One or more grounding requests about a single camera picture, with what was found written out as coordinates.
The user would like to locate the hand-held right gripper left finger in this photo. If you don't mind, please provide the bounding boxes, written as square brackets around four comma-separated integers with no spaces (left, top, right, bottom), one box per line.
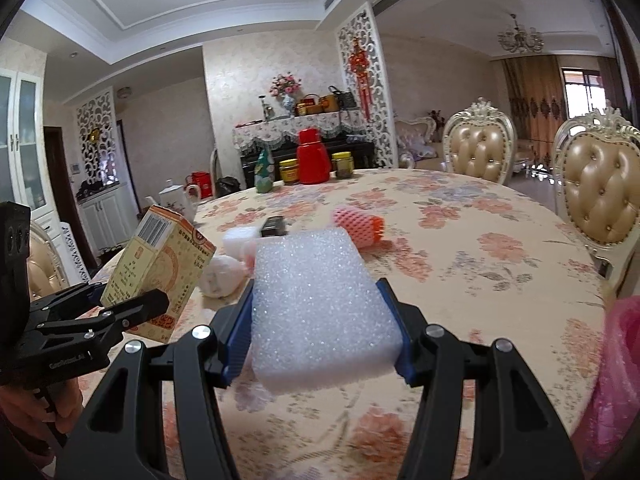
[55,280,257,480]

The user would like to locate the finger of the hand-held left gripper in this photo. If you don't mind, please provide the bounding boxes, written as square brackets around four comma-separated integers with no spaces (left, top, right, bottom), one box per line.
[29,280,108,322]
[37,288,171,357]

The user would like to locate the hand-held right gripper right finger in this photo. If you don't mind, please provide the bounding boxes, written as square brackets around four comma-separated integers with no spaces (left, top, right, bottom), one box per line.
[376,277,586,480]

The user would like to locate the yellow cardboard box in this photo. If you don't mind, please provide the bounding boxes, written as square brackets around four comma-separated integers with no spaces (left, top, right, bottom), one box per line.
[100,204,217,345]

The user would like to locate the white foam block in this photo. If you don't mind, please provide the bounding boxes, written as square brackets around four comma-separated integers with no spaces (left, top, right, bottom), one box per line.
[248,227,405,395]

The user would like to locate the person's left hand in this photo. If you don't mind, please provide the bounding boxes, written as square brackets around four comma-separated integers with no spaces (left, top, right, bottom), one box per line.
[0,376,84,453]

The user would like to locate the cream tufted dining chair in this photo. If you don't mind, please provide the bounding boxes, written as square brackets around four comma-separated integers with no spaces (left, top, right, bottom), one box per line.
[442,98,516,186]
[553,107,640,282]
[27,222,69,297]

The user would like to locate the white crumpled foam wrap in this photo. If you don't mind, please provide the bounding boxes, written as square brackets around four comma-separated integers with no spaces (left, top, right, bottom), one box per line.
[199,254,249,300]

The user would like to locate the white low cabinet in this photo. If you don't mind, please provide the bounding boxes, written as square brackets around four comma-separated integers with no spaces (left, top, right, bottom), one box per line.
[77,182,139,257]

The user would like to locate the white foam sheet piece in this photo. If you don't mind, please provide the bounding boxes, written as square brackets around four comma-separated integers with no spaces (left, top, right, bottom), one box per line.
[222,226,264,267]

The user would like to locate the small dark box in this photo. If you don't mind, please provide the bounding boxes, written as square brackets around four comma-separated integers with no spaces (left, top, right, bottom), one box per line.
[260,215,287,239]

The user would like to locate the pink foam fruit net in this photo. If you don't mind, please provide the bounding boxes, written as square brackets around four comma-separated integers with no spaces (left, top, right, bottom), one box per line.
[331,207,385,251]

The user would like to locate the white floral teapot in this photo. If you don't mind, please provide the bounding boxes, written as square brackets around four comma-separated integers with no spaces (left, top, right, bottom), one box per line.
[145,179,202,222]

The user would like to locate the red gift box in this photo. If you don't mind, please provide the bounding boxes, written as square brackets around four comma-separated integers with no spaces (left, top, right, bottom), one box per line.
[189,171,214,200]

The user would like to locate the green bottle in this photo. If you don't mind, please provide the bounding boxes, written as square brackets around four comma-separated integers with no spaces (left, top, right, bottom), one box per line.
[254,148,275,194]

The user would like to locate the white glass-door cabinet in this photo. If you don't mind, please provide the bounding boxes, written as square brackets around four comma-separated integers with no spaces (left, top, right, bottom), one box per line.
[0,68,51,222]

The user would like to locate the yellow-lidded glass jar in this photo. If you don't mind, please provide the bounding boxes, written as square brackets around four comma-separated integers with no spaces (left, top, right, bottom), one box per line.
[331,151,355,180]
[278,158,301,186]

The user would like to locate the white lattice screen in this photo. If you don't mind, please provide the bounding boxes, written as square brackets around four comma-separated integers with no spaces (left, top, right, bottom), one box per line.
[335,9,399,169]
[75,87,121,187]

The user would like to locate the black upright piano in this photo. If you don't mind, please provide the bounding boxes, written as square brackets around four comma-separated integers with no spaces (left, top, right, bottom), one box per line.
[239,140,376,184]

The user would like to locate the red thermos jug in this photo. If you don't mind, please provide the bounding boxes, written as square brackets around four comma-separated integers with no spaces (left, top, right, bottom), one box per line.
[295,128,331,185]

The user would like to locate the cream carved sofa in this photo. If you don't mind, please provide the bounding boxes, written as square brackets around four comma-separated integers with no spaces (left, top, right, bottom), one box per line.
[394,115,444,169]

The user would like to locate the lace piano cover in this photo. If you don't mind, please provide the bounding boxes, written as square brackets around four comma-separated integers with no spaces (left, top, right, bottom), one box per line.
[232,109,369,154]

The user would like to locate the pink plastic bag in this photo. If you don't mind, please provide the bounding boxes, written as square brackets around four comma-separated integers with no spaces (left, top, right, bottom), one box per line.
[570,295,640,467]

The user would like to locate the black handbag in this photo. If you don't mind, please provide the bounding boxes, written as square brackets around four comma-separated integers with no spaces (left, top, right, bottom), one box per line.
[328,84,358,110]

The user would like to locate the vase of pink flowers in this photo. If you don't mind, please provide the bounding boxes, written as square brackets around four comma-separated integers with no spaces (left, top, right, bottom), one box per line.
[269,72,301,116]

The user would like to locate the brown patterned curtain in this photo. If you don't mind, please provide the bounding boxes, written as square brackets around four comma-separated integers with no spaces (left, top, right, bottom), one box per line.
[502,55,569,139]

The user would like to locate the chandelier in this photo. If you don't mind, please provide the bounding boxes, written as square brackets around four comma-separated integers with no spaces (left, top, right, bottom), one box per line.
[497,13,545,55]

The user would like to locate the red knot wall hanging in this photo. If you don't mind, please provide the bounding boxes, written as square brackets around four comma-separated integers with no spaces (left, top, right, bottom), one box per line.
[348,38,372,122]

